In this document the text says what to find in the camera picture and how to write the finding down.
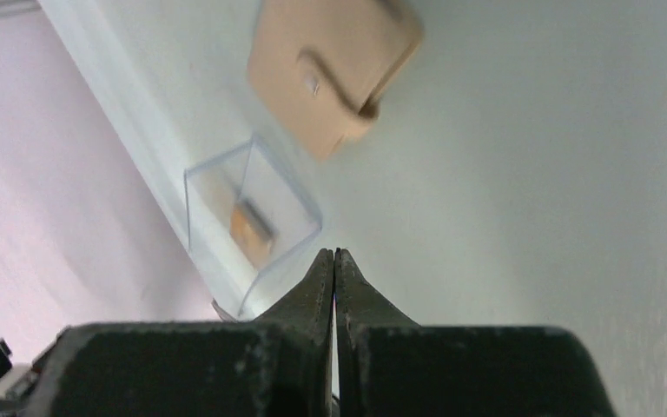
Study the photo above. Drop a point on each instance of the beige leather card holder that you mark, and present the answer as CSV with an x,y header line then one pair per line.
x,y
321,67

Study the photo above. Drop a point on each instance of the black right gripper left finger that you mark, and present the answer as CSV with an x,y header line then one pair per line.
x,y
277,364

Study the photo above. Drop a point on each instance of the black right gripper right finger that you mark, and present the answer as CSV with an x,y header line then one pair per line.
x,y
389,365

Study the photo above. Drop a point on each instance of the orange credit card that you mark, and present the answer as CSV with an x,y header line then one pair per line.
x,y
252,233

